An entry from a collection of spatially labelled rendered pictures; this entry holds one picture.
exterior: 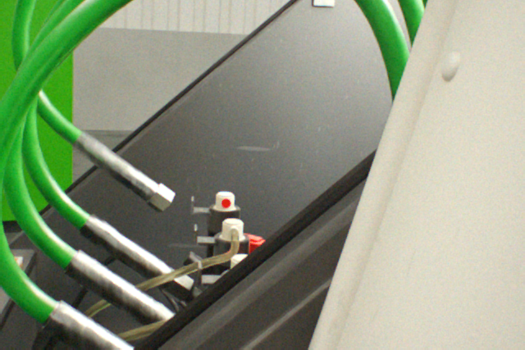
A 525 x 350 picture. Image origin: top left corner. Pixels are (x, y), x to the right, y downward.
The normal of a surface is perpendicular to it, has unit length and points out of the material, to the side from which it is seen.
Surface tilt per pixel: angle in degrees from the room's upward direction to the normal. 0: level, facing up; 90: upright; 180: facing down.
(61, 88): 90
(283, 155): 90
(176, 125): 90
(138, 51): 90
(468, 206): 76
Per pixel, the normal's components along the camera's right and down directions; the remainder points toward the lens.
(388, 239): -0.95, -0.26
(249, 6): 0.24, 0.22
